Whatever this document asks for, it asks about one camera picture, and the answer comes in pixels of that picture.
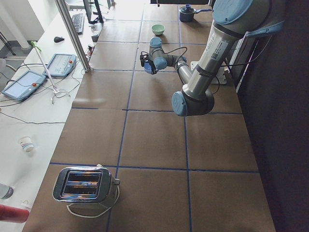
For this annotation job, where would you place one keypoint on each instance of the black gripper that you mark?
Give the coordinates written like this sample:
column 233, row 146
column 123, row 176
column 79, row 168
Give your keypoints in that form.
column 150, row 65

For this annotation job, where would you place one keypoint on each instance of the green bowl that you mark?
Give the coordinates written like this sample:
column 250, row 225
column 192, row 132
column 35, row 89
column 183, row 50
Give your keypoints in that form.
column 158, row 29

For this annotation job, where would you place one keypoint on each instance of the blue bowl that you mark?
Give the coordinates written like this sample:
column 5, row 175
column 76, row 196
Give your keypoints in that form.
column 148, row 68

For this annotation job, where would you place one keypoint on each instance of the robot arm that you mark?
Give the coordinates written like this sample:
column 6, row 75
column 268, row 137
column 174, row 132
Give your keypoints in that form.
column 232, row 20

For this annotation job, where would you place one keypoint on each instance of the blue saucepan with lid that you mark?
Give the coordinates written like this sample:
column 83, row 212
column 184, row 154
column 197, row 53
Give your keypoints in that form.
column 187, row 13

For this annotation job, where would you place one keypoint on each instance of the black monitor stand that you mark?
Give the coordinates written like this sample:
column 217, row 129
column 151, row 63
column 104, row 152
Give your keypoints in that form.
column 93, row 11

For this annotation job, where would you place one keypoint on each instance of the black keyboard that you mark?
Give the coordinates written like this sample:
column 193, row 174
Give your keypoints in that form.
column 78, row 22

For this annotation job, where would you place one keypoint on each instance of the far teach pendant tablet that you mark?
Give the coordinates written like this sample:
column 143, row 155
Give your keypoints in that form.
column 61, row 65

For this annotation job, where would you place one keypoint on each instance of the teach pendant tablet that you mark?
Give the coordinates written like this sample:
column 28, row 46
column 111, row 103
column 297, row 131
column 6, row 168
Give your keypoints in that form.
column 24, row 86
column 61, row 65

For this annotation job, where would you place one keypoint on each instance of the black computer mouse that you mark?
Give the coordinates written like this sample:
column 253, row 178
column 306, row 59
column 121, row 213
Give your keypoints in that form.
column 58, row 39

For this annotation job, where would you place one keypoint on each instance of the reacher grabber stick tool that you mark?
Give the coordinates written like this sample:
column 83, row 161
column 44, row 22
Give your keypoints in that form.
column 56, row 90

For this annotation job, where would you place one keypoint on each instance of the near teach pendant tablet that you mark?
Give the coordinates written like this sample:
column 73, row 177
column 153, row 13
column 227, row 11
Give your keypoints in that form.
column 24, row 86

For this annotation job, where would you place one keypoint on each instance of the silver toaster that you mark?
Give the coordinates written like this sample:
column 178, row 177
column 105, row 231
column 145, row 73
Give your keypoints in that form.
column 86, row 187

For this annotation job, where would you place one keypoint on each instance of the white paper cup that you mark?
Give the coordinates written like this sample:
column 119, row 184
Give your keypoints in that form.
column 26, row 143

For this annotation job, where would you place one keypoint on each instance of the red bottle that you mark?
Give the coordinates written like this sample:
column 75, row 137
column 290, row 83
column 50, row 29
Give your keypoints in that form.
column 13, row 214

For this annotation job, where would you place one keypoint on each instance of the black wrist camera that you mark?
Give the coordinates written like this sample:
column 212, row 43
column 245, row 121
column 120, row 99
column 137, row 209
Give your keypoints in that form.
column 144, row 59

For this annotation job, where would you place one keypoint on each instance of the aluminium frame post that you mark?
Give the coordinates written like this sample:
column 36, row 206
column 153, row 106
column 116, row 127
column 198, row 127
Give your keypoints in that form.
column 62, row 8

